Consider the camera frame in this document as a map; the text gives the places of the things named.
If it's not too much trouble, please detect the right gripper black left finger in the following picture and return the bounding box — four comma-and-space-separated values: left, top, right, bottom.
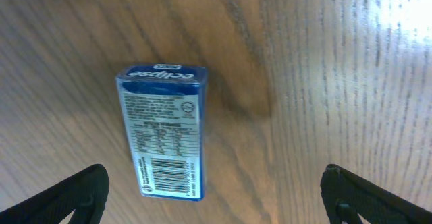
1, 164, 109, 224

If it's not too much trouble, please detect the small blue barcode box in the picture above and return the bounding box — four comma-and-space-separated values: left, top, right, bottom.
115, 64, 208, 202

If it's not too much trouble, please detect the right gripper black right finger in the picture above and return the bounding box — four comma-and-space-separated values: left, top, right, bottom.
320, 164, 431, 223

